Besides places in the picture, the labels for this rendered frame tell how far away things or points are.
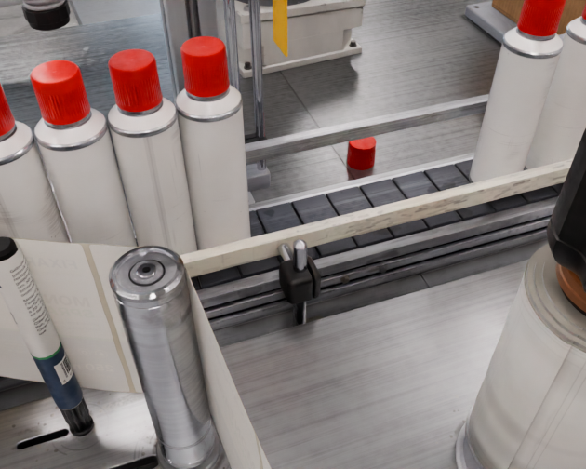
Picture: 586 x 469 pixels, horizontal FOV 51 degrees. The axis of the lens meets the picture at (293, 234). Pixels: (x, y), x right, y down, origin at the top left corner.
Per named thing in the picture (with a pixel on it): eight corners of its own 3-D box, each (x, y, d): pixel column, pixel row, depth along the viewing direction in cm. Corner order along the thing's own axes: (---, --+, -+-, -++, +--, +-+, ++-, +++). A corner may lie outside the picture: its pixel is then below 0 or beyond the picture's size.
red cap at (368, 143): (379, 162, 77) (382, 140, 75) (361, 173, 75) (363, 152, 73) (359, 150, 79) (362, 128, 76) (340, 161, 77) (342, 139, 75)
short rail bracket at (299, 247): (289, 350, 56) (288, 259, 48) (278, 326, 58) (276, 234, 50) (322, 341, 57) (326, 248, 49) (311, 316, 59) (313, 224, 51)
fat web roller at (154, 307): (164, 489, 42) (106, 314, 29) (151, 431, 45) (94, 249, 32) (228, 467, 43) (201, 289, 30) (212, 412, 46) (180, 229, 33)
